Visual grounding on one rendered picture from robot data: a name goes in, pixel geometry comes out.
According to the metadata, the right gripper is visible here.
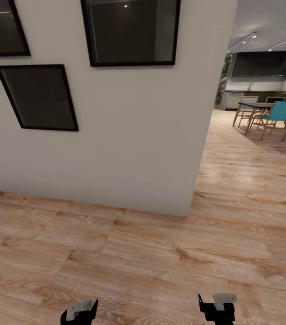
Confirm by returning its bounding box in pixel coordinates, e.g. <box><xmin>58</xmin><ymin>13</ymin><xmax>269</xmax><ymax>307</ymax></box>
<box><xmin>198</xmin><ymin>294</ymin><xmax>235</xmax><ymax>325</ymax></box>

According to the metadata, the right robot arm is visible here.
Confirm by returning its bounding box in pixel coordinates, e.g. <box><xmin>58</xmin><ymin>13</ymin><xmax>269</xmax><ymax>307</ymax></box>
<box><xmin>198</xmin><ymin>293</ymin><xmax>237</xmax><ymax>325</ymax></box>

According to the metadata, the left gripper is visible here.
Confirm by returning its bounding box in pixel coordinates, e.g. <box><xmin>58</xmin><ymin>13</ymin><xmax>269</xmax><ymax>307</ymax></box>
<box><xmin>60</xmin><ymin>300</ymin><xmax>98</xmax><ymax>325</ymax></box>

